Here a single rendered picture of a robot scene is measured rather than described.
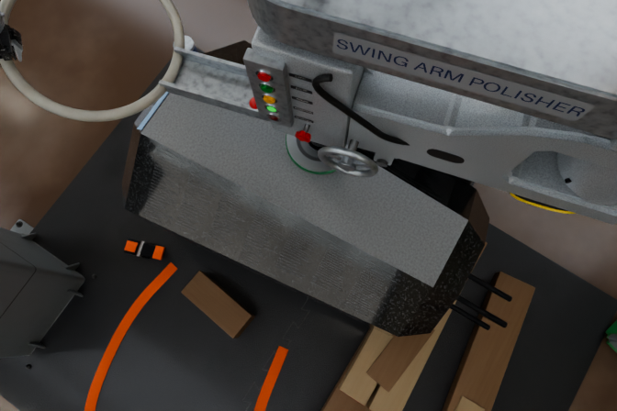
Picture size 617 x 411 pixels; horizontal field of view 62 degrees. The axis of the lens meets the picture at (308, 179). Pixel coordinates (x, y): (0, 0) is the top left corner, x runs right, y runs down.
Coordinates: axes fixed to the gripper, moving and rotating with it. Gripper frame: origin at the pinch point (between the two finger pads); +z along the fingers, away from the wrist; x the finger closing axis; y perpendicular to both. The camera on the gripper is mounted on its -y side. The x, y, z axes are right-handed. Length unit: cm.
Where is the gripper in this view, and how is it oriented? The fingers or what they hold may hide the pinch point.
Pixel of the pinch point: (6, 49)
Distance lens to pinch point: 167.0
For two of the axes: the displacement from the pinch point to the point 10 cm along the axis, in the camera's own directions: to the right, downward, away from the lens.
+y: 2.2, 9.7, -1.2
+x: 9.4, -1.7, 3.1
